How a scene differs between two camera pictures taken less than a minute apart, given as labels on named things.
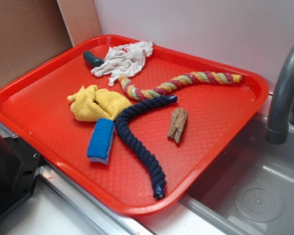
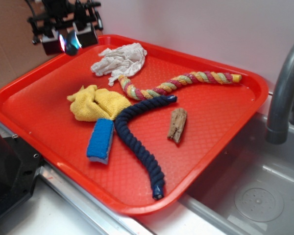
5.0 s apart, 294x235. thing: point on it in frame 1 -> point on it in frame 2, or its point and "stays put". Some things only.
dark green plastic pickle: x=92 y=60 -> x=69 y=42
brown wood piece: x=179 y=118 stays put
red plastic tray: x=134 y=127 stays put
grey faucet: x=278 y=126 stays put
